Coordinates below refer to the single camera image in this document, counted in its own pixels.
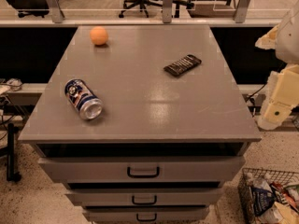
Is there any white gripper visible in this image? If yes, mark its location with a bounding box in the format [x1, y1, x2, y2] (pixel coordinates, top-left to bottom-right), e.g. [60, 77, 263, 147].
[255, 25, 299, 130]

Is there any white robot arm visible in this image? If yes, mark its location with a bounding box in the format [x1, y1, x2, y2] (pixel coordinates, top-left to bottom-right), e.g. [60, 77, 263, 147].
[255, 1, 299, 130]

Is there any black office chair centre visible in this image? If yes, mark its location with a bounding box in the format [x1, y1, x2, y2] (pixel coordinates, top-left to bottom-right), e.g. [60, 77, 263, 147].
[118, 0, 194, 19]

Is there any grey drawer cabinet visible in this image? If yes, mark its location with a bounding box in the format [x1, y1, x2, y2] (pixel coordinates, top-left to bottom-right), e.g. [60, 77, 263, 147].
[18, 24, 263, 224]

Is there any orange ball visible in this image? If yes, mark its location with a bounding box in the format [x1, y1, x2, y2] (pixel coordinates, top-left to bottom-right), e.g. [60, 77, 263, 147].
[90, 26, 108, 46]

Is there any top grey drawer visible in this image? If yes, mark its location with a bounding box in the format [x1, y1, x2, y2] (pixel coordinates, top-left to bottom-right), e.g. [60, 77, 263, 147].
[38, 156, 245, 183]

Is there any grey drawer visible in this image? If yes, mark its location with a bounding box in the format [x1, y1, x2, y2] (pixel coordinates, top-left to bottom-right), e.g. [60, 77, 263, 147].
[82, 207, 209, 222]
[38, 156, 245, 183]
[66, 188, 223, 207]

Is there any blue and silver soda can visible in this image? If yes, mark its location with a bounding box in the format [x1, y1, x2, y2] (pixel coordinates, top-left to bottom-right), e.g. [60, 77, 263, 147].
[64, 78, 104, 120]

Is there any middle grey drawer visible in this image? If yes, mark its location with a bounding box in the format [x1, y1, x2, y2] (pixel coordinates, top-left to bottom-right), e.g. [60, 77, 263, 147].
[66, 188, 223, 207]

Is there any bottom grey drawer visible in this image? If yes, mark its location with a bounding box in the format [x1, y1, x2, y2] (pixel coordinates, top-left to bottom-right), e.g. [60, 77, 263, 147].
[82, 207, 209, 222]

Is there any black stand on floor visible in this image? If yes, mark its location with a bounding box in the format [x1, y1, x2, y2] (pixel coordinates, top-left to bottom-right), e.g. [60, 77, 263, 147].
[0, 123, 21, 182]

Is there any wire basket with snacks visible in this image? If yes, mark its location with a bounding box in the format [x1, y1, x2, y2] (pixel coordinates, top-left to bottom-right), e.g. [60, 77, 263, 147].
[238, 168, 299, 224]

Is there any metal railing frame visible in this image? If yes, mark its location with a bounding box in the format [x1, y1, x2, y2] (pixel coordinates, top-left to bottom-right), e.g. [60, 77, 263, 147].
[0, 0, 296, 26]

